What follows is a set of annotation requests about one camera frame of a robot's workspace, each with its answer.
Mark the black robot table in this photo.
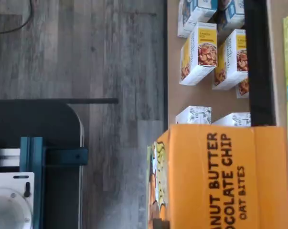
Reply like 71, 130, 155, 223
0, 98, 119, 229

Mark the thin black cable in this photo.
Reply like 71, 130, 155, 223
0, 0, 34, 34

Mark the blue label oatmeal box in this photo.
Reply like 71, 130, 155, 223
216, 0, 245, 32
177, 0, 219, 39

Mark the white mount plate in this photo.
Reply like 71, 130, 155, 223
0, 172, 35, 229

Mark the teal metal frame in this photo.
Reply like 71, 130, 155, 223
19, 136, 88, 229

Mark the yellow label granola box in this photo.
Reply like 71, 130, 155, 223
235, 78, 250, 99
179, 22, 218, 86
211, 29, 249, 91

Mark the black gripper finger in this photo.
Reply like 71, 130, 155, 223
156, 220, 171, 229

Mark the black metal shelf rack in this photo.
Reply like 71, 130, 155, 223
163, 0, 288, 142

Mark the orange Bobo's oat bites box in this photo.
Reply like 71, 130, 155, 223
147, 124, 288, 229

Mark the white patterned pantry box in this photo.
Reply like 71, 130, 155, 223
212, 112, 252, 127
175, 105, 212, 125

